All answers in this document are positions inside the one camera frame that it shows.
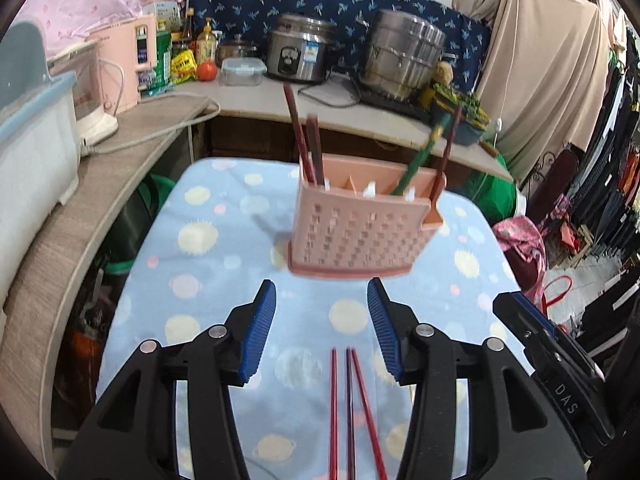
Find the pink perforated utensil holder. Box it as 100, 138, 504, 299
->
288, 154, 446, 280

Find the small lidded pot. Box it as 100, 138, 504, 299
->
215, 34, 258, 68

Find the beige hanging curtain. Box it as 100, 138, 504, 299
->
452, 0, 608, 181

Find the yellow oil bottle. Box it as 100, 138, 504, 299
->
195, 18, 216, 65

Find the silver rice cooker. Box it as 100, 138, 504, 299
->
266, 13, 336, 84

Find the green bag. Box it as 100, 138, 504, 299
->
461, 170, 518, 226

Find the red wavy chopstick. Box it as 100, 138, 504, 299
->
348, 348, 388, 480

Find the stainless steel steamer pot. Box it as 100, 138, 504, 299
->
356, 10, 447, 102

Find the red shopping bag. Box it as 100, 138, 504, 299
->
540, 274, 574, 318

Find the wooden side counter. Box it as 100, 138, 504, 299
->
1, 93, 214, 474

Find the blue basin with vegetables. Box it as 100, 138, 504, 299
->
430, 84, 490, 146

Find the dark maroon wavy chopstick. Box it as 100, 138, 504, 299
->
437, 104, 462, 186

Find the dark red patterned chopstick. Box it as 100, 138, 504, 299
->
306, 114, 326, 186

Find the black induction cooktop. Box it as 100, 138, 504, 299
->
356, 82, 432, 124

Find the navy floral cloth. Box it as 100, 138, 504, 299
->
189, 0, 491, 92

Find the white power cable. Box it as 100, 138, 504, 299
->
79, 58, 222, 158

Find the clear food container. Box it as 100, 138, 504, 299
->
220, 58, 267, 87

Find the bright red chopstick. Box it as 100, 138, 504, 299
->
329, 348, 338, 480

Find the pink electric kettle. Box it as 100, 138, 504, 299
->
87, 14, 157, 116

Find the green chopstick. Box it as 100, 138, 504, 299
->
390, 118, 450, 196

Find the grey kitchen counter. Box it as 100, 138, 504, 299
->
176, 78, 513, 182

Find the brown chopstick gold band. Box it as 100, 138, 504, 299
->
283, 82, 316, 184

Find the blue planet-print tablecloth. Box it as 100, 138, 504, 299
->
96, 158, 533, 479

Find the yellow snack packet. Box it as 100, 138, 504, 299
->
170, 49, 198, 84

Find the green canister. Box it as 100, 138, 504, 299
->
141, 20, 171, 96

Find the red tomato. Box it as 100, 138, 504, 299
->
196, 61, 218, 81

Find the pink floral cloth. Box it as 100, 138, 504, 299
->
492, 216, 547, 308

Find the white bin teal lid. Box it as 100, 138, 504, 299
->
0, 21, 80, 299

